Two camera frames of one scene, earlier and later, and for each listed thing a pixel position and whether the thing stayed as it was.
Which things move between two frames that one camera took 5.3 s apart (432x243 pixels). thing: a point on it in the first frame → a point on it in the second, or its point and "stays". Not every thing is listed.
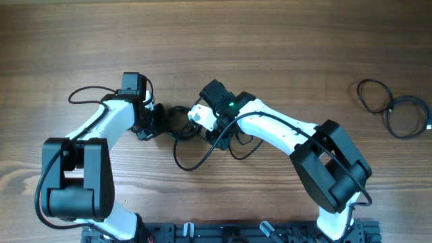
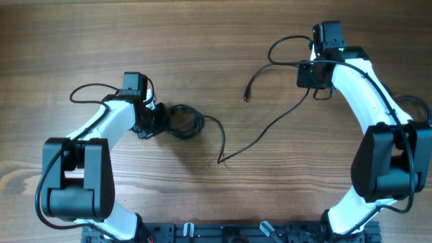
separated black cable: [247, 143] → [223, 149]
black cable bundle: [179, 124] stays
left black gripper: [160, 111] stays
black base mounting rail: [237, 232] stays
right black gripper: [222, 142] → [302, 80]
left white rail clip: [192, 229] stays
